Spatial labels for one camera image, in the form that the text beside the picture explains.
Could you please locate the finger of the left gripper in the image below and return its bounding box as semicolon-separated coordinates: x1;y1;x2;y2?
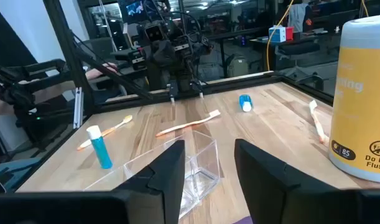
167;81;179;105
191;79;205;100

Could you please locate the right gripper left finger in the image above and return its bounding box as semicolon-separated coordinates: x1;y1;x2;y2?
0;139;187;224

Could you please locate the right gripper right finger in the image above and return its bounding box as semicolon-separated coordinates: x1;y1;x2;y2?
234;138;380;224

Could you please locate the orange and white toothbrush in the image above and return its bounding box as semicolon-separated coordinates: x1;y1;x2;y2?
155;109;222;138
76;114;134;152
308;99;330;146

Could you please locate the teal bottle white cap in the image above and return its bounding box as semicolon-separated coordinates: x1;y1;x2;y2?
238;94;254;113

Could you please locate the teal liquid bottle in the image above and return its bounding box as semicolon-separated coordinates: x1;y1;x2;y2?
86;124;113;170

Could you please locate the person's forearm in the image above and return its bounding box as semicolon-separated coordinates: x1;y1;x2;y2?
85;62;119;82

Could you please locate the grey backpack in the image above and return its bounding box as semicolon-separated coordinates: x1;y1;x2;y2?
226;54;250;78

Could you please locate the clear acrylic organizer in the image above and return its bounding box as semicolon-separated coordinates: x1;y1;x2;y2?
83;129;221;220

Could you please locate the blue and white box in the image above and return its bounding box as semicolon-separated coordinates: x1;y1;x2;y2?
268;25;287;44

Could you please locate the black office chair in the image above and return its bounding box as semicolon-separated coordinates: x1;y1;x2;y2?
275;40;325;91

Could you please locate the yellow cylinder container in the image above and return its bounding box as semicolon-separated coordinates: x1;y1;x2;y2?
328;14;380;184

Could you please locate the black desk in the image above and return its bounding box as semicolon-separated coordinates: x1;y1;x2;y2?
249;29;343;72

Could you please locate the black equipment rig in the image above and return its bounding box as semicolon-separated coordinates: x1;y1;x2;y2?
0;58;75;153

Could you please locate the yellow extension cable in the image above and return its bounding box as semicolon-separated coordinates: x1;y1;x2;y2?
266;0;295;72

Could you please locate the silver aluminium bracket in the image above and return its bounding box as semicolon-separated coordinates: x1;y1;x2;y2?
72;86;84;130

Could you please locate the black aluminium table frame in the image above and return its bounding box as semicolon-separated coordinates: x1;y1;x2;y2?
14;0;335;192

